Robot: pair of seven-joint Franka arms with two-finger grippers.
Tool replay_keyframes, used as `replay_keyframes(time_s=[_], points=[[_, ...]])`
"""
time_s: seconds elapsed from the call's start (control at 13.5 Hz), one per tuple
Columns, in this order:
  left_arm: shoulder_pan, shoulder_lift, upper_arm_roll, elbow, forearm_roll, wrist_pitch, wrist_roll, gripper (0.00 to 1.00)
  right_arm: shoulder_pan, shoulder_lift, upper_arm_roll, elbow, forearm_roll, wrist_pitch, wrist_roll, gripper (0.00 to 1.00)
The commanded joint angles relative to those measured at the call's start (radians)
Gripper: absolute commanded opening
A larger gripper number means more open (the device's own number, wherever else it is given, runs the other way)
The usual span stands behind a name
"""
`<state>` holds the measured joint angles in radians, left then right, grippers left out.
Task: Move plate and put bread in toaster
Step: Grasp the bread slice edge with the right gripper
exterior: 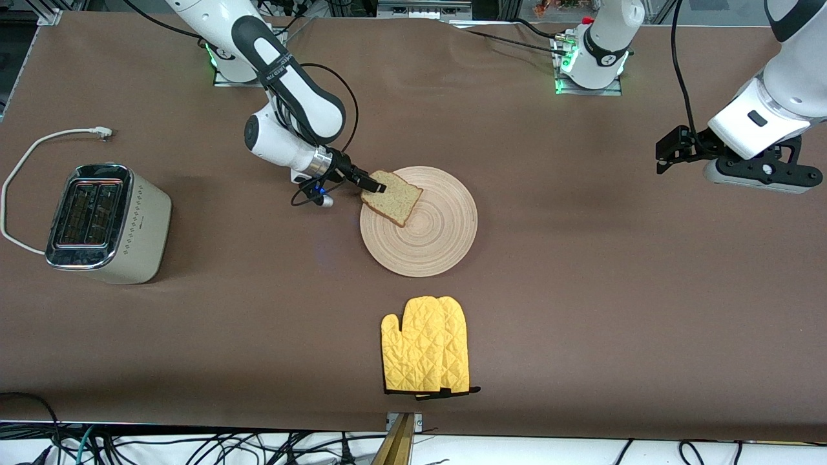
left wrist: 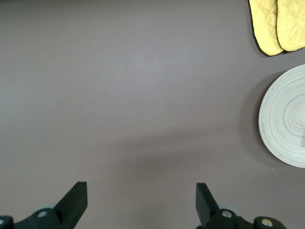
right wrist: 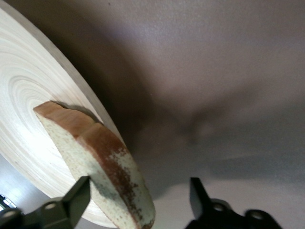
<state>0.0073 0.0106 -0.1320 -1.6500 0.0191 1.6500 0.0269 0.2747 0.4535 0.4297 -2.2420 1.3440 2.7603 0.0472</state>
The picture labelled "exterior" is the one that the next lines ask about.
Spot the brown bread slice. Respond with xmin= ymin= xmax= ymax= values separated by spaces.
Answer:
xmin=360 ymin=170 xmax=424 ymax=228

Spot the round wooden plate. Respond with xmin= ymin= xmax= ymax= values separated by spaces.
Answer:
xmin=360 ymin=166 xmax=479 ymax=278

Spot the beige two-slot toaster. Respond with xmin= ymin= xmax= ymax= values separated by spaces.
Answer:
xmin=45 ymin=163 xmax=173 ymax=285

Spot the yellow quilted oven mitt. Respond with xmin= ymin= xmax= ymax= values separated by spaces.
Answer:
xmin=381 ymin=296 xmax=453 ymax=395
xmin=413 ymin=296 xmax=482 ymax=401

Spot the grey box behind table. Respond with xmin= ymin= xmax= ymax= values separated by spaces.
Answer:
xmin=377 ymin=0 xmax=472 ymax=19

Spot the gold aluminium bar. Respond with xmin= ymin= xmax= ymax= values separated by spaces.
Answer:
xmin=372 ymin=413 xmax=417 ymax=465

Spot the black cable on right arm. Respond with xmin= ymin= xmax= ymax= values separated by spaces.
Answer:
xmin=289 ymin=63 xmax=360 ymax=207

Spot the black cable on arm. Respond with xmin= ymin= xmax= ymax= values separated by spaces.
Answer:
xmin=671 ymin=0 xmax=702 ymax=140
xmin=289 ymin=63 xmax=360 ymax=207

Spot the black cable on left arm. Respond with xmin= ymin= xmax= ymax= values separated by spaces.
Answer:
xmin=671 ymin=0 xmax=702 ymax=140

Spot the black table cable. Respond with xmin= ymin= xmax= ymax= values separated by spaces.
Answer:
xmin=516 ymin=17 xmax=558 ymax=41
xmin=460 ymin=28 xmax=571 ymax=56

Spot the white toaster power cable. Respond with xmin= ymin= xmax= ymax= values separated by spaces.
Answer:
xmin=1 ymin=127 xmax=114 ymax=254

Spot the aluminium table edge rail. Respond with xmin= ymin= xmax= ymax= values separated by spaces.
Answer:
xmin=0 ymin=6 xmax=63 ymax=123

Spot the teal cable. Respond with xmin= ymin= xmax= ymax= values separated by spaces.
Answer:
xmin=74 ymin=425 xmax=96 ymax=465

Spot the black looped floor cable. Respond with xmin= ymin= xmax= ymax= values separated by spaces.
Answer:
xmin=0 ymin=391 xmax=63 ymax=465

